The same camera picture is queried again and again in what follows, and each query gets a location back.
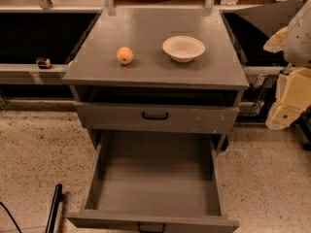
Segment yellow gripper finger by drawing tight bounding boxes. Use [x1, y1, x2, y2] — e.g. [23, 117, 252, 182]
[263, 27, 288, 53]
[265, 68, 311, 130]

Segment orange fruit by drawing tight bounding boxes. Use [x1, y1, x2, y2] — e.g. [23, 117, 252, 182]
[117, 47, 133, 65]

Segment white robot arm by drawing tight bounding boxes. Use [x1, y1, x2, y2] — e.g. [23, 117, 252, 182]
[263, 0, 311, 130]

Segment grey drawer cabinet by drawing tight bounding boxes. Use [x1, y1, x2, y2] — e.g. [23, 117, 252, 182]
[63, 8, 248, 149]

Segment open grey middle drawer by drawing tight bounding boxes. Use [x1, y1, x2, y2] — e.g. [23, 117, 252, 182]
[68, 131, 239, 233]

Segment closed grey upper drawer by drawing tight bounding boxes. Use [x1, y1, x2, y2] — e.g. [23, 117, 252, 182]
[75, 102, 239, 134]

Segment black stand with board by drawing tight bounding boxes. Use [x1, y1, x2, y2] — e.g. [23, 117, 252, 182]
[234, 0, 311, 151]

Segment white bowl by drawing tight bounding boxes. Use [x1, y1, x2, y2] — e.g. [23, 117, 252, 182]
[162, 36, 205, 63]

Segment black bar on floor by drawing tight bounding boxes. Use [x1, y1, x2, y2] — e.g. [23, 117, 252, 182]
[45, 183, 63, 233]

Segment small object on rail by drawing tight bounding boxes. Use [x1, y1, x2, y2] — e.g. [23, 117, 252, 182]
[36, 57, 52, 69]

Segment black cable on floor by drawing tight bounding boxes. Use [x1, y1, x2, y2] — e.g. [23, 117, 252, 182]
[0, 201, 23, 233]

